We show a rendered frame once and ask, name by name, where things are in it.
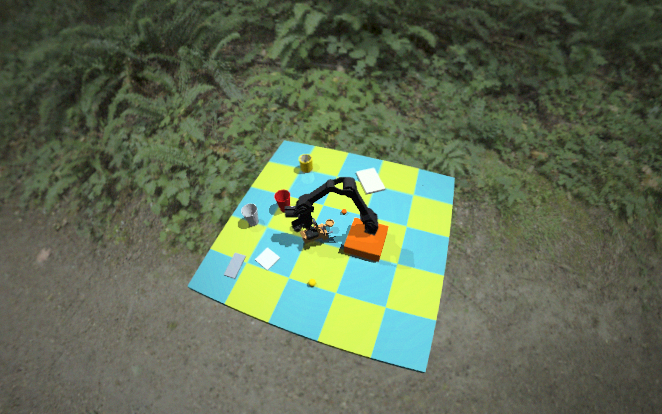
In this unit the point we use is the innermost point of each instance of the grey cup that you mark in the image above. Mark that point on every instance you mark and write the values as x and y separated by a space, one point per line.
250 213

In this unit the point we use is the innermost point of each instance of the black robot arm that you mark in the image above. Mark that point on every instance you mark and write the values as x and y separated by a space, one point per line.
304 204

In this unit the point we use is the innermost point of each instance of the yellow mug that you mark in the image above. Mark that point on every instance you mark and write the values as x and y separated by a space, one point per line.
305 162

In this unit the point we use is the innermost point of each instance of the red cup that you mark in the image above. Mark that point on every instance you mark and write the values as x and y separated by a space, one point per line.
283 198

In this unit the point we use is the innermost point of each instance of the white flat square plate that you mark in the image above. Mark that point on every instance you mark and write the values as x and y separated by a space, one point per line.
267 259

